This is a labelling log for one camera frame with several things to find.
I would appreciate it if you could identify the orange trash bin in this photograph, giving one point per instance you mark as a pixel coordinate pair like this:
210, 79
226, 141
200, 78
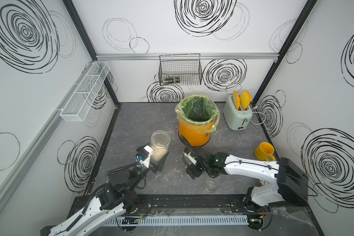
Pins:
194, 134

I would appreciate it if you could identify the right yellow toast slice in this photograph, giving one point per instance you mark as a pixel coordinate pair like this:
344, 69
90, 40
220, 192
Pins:
245, 99

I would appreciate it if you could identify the clear jar with oatmeal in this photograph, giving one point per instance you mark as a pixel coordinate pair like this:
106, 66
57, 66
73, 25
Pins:
212, 184

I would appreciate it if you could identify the white wire wall shelf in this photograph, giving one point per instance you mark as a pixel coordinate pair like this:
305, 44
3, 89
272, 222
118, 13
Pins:
88, 87

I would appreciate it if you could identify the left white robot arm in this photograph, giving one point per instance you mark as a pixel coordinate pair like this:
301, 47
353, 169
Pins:
112, 199

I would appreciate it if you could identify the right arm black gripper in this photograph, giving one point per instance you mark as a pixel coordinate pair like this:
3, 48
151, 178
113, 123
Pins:
195, 172

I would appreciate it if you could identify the black wire wall basket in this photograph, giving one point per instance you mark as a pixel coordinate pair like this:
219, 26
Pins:
185, 66

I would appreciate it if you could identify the yellow mug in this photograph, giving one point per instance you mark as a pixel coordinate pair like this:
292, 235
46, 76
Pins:
265, 152

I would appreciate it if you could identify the patterned white bowl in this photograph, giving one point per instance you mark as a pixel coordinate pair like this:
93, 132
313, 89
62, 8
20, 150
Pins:
263, 182

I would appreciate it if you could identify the yellow toast slice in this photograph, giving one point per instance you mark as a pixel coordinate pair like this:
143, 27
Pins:
245, 99
236, 100

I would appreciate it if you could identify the left yellow toast slice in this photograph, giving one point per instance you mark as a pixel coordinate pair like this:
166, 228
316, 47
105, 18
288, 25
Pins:
236, 100

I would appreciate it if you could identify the beige lidded oatmeal jar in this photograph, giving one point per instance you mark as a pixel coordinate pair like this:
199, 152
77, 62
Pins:
160, 141

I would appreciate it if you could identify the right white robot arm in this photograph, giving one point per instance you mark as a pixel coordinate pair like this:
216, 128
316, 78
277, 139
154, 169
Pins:
285, 181

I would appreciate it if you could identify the green plastic bin liner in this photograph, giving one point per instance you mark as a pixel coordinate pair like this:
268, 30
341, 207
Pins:
198, 113

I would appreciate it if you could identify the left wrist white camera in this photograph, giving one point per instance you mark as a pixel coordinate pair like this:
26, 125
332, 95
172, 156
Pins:
144, 160

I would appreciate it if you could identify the white slotted cable duct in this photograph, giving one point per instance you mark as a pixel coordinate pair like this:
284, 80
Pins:
198, 220

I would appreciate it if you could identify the mint green toaster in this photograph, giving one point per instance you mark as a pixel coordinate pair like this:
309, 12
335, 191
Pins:
236, 119

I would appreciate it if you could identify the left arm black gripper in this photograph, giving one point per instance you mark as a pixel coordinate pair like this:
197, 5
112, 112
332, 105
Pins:
159, 165

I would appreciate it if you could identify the dark item in basket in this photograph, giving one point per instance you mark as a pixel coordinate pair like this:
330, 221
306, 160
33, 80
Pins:
171, 81

